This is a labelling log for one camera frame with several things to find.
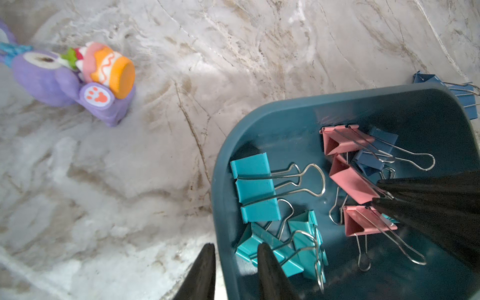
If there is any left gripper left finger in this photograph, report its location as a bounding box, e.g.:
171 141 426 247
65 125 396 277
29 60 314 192
173 243 216 300

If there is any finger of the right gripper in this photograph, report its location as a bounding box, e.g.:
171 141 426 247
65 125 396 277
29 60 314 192
372 196 480 272
377 170 480 201

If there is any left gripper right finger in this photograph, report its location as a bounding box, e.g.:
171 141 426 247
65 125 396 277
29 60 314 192
257 242 300 300

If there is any blue binder clip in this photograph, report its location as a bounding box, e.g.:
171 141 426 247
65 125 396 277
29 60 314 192
412 71 480 120
353 127 436 176

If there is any teal plastic storage box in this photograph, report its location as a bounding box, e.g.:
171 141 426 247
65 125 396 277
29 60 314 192
211 83 480 300

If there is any pink binder clip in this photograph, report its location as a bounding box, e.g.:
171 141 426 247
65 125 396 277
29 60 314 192
319 125 395 163
343 206 427 272
329 154 382 206

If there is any purple toy figure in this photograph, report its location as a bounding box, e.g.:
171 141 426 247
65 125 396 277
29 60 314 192
1 22 136 127

